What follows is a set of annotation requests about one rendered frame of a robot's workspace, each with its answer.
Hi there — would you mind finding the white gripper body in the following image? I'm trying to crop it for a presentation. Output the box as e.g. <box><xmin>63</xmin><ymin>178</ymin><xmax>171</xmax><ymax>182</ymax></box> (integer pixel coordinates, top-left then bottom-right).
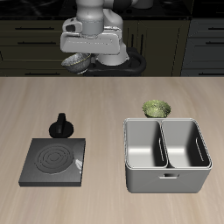
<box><xmin>59</xmin><ymin>29</ymin><xmax>123</xmax><ymax>57</ymax></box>

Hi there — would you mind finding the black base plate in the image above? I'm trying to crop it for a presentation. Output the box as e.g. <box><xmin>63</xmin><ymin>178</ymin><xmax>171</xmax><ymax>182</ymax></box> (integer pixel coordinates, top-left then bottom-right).
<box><xmin>82</xmin><ymin>47</ymin><xmax>147</xmax><ymax>77</ymax></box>

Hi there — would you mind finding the dark kitchen cupboard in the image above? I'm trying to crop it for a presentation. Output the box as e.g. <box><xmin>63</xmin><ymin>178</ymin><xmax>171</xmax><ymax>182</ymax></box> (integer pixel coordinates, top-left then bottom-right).
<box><xmin>0</xmin><ymin>17</ymin><xmax>193</xmax><ymax>78</ymax></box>

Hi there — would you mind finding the round black stove knob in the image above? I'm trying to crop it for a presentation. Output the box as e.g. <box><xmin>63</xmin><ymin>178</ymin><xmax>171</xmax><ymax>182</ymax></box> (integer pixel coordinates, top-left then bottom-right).
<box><xmin>48</xmin><ymin>112</ymin><xmax>75</xmax><ymax>139</ymax></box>

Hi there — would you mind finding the dark grey stove plate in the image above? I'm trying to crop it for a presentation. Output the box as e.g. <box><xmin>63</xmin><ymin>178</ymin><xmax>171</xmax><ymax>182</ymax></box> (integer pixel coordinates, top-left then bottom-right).
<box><xmin>18</xmin><ymin>137</ymin><xmax>87</xmax><ymax>188</ymax></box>

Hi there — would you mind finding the black bowl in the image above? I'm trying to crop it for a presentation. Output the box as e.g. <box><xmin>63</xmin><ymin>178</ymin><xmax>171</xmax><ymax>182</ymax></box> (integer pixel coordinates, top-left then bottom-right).
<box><xmin>60</xmin><ymin>52</ymin><xmax>92</xmax><ymax>74</ymax></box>

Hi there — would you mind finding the white two-bin basket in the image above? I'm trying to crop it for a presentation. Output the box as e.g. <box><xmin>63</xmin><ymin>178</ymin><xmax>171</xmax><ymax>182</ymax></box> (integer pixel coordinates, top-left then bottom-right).
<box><xmin>123</xmin><ymin>117</ymin><xmax>214</xmax><ymax>194</ymax></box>

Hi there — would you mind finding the grey drawer cabinet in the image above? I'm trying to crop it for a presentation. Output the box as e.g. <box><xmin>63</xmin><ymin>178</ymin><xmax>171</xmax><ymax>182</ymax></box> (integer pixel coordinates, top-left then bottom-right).
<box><xmin>180</xmin><ymin>17</ymin><xmax>224</xmax><ymax>78</ymax></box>

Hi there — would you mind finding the black kitchen countertop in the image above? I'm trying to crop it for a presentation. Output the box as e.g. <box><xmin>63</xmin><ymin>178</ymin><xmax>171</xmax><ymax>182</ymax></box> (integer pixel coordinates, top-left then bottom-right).
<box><xmin>0</xmin><ymin>0</ymin><xmax>224</xmax><ymax>21</ymax></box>

